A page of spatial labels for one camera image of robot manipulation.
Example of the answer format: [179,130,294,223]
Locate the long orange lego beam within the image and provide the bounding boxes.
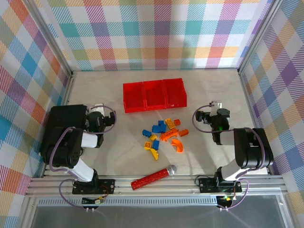
[159,129,179,142]

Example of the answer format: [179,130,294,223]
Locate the black hard case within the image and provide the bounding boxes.
[39,104,87,162]

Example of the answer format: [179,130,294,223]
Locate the red toy microphone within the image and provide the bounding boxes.
[130,164,178,191]

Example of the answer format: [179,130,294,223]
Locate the right connector board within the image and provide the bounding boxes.
[217,195,238,211]

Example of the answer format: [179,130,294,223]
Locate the connector board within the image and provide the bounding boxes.
[217,195,238,211]
[81,196,105,212]

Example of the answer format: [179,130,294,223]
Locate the left connector board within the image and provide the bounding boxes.
[81,196,105,212]

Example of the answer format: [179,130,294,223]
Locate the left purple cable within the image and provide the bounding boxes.
[49,105,117,211]

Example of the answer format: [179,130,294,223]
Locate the purple cable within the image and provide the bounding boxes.
[49,105,117,211]
[192,104,265,211]

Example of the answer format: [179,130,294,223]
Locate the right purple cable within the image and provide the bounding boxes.
[192,104,265,211]

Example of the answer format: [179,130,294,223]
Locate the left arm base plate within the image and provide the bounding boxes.
[72,178,116,196]

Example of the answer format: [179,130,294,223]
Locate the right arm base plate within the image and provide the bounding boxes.
[198,176,243,194]

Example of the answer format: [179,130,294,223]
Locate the aluminium front rail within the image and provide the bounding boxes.
[24,175,289,198]

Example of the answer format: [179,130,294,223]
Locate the slotted cable duct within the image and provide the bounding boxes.
[37,198,219,207]

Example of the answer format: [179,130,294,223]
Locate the aluminium right corner post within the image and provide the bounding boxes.
[237,0,284,75]

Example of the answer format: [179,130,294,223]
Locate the aluminium corner post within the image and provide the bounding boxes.
[237,0,284,75]
[29,0,75,79]

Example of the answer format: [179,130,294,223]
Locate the aluminium left corner post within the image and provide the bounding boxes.
[29,0,75,79]

